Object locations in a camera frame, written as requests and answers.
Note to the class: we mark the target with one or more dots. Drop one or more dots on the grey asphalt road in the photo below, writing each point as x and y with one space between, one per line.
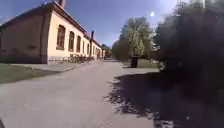
76 96

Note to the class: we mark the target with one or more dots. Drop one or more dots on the grass patch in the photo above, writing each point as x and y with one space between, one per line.
16 72

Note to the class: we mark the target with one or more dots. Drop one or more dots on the green willow tree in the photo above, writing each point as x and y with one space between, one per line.
135 38

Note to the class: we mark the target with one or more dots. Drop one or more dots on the yellow building with chimneys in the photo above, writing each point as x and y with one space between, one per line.
36 36

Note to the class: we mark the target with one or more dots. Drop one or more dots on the dark bin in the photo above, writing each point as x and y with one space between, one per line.
134 62

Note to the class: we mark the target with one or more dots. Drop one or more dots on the row of parked bicycles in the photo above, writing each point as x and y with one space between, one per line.
80 58

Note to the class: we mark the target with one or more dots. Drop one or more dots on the large dark bush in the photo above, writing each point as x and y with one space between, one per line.
193 43

